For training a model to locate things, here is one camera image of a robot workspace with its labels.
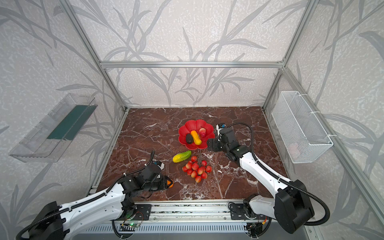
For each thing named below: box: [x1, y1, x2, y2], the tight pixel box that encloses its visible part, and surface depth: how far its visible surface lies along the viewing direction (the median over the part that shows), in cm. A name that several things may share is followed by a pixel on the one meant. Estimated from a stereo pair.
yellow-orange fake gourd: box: [190, 130, 202, 145], surface depth 101 cm
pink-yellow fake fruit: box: [199, 127, 206, 137], surface depth 103 cm
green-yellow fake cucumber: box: [172, 150, 192, 163], surface depth 91 cm
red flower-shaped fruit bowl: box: [178, 119, 215, 151], surface depth 105 cm
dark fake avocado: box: [186, 133, 193, 144], surface depth 101 cm
